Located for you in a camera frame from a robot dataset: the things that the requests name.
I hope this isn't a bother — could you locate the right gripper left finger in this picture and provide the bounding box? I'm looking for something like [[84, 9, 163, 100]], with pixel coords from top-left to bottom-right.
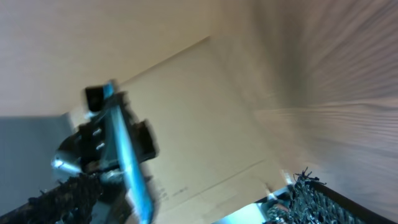
[[1, 174, 103, 224]]

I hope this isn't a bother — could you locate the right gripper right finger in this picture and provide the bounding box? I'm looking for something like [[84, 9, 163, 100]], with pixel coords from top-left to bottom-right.
[[266, 169, 396, 224]]

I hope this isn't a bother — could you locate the blue screen smartphone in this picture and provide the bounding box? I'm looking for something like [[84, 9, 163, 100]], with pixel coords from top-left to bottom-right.
[[103, 81, 155, 224]]

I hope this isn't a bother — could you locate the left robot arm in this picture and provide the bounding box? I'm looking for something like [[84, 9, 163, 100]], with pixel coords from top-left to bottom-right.
[[52, 82, 158, 223]]

